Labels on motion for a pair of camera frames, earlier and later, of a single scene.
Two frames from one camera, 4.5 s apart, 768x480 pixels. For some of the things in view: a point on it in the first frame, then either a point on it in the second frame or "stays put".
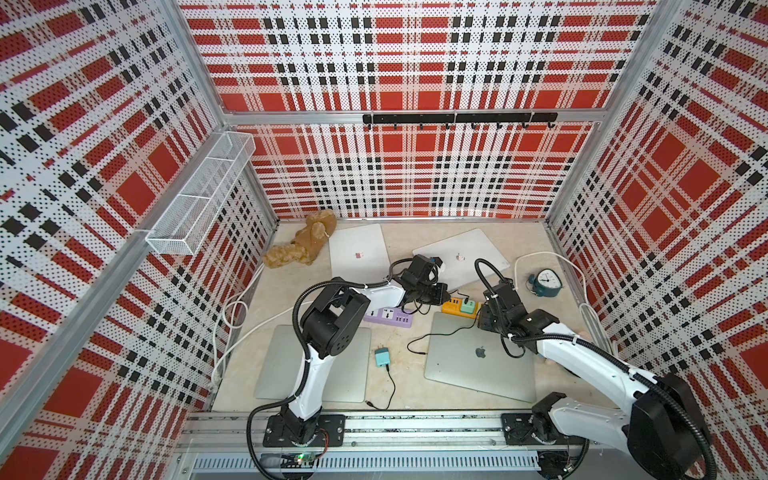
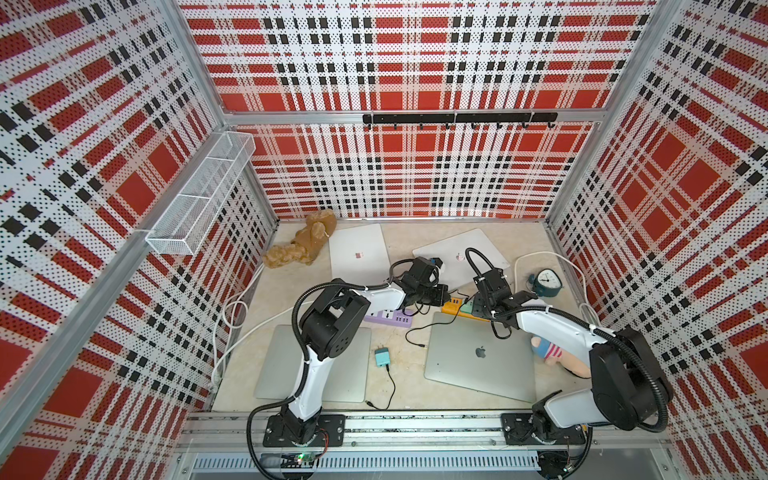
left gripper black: [440, 288] stays put
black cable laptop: [423, 353] → [432, 324]
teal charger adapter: [382, 355] stays put
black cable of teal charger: [395, 386] stays put
